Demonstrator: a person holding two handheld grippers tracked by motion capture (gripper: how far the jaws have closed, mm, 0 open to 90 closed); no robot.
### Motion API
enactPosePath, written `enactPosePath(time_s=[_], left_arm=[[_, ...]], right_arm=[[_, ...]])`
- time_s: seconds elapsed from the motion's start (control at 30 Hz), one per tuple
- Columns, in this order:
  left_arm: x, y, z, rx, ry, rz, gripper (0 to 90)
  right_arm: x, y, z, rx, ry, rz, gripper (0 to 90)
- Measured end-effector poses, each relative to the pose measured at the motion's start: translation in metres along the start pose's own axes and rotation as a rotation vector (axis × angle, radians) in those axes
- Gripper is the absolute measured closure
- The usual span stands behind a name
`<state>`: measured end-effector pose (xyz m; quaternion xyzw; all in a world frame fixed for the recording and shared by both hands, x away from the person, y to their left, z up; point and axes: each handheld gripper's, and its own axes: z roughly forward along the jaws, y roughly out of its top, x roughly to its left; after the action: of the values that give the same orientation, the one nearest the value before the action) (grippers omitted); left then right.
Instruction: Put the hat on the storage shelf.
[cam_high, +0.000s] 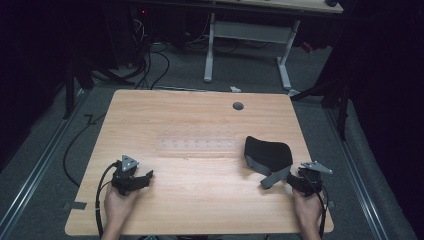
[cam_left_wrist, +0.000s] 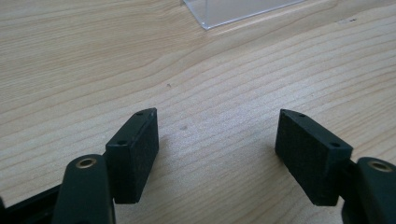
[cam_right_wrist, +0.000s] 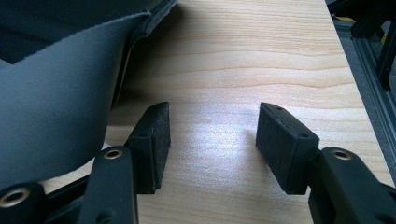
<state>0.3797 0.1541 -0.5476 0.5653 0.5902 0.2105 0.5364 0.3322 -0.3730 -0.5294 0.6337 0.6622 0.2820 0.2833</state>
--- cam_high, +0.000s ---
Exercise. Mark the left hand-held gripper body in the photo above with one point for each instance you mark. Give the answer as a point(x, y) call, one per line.
point(124, 178)

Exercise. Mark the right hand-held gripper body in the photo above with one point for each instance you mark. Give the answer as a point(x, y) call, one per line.
point(310, 181)

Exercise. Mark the black cloth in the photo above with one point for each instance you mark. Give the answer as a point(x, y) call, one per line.
point(268, 155)

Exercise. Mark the person's right hand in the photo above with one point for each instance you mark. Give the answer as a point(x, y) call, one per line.
point(307, 209)

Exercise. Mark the person's left hand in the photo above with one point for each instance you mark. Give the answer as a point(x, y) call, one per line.
point(117, 206)

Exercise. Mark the grey tape piece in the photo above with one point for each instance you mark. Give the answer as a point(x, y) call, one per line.
point(77, 205)

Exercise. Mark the clear tape strip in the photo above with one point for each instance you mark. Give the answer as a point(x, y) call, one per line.
point(195, 144)

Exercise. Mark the black metal stand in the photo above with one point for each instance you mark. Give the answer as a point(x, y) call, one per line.
point(335, 96)
point(78, 76)

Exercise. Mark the white paper scrap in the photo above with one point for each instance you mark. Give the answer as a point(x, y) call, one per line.
point(235, 89)

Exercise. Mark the red object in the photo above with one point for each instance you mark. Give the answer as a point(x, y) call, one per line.
point(307, 47)

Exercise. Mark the metal floor rail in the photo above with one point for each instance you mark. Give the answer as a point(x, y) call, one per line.
point(358, 180)
point(36, 170)

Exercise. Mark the desk with white frame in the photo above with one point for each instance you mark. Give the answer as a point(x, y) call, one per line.
point(253, 31)

